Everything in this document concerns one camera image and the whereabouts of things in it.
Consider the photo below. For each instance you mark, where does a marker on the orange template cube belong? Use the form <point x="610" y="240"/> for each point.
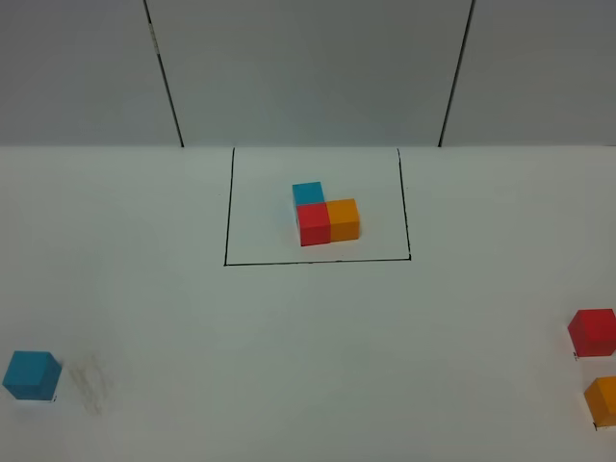
<point x="344" y="220"/>

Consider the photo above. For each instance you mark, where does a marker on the blue template cube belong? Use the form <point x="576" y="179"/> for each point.
<point x="306" y="194"/>

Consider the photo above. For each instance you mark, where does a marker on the red template cube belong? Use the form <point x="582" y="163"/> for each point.
<point x="313" y="224"/>

